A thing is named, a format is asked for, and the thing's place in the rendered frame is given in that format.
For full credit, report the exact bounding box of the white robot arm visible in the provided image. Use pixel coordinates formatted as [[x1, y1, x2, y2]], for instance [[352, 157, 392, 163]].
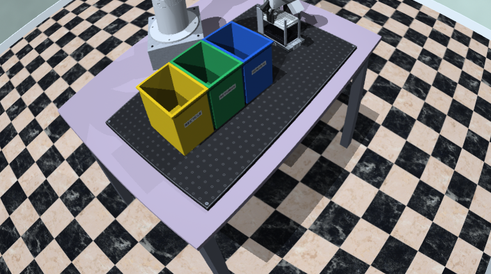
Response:
[[150, 0, 304, 43]]

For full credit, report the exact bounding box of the green bin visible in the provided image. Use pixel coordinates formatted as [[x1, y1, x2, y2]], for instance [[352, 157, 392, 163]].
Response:
[[170, 40, 245, 129]]

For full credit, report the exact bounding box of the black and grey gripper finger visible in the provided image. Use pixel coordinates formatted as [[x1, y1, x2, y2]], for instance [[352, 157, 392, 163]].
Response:
[[260, 0, 274, 24], [283, 4, 291, 14]]

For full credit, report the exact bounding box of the yellow open-top bin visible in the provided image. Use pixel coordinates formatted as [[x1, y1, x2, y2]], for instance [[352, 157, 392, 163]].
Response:
[[136, 62, 214, 156]]

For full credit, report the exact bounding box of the blue bin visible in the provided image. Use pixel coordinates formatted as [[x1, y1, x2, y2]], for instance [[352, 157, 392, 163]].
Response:
[[202, 21, 274, 103]]

